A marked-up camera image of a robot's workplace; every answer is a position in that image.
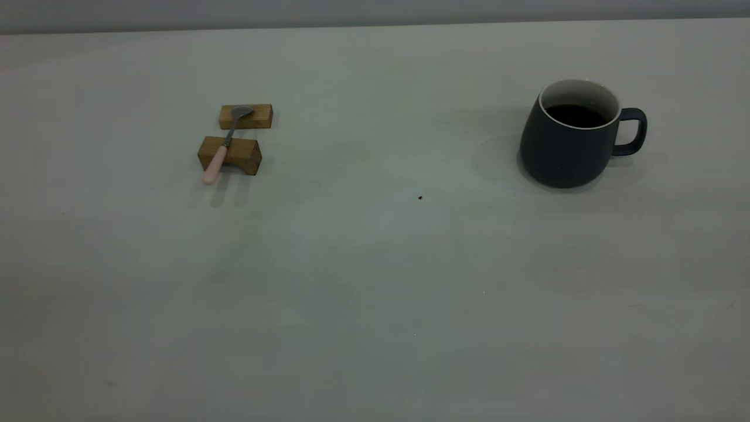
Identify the flat rectangular wooden block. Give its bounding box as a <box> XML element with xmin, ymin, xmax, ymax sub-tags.
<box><xmin>219</xmin><ymin>104</ymin><xmax>274</xmax><ymax>130</ymax></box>

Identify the dark coffee liquid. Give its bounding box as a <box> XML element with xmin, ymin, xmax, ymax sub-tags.
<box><xmin>545</xmin><ymin>104</ymin><xmax>609</xmax><ymax>130</ymax></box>

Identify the dark grey ceramic mug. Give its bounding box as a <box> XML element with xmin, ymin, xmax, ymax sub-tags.
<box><xmin>519</xmin><ymin>79</ymin><xmax>648</xmax><ymax>189</ymax></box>

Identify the arched wooden block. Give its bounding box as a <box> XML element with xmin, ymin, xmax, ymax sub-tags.
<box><xmin>197</xmin><ymin>136</ymin><xmax>262</xmax><ymax>176</ymax></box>

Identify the pink handled metal spoon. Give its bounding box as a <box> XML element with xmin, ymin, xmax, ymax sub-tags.
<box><xmin>203</xmin><ymin>105</ymin><xmax>255</xmax><ymax>186</ymax></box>

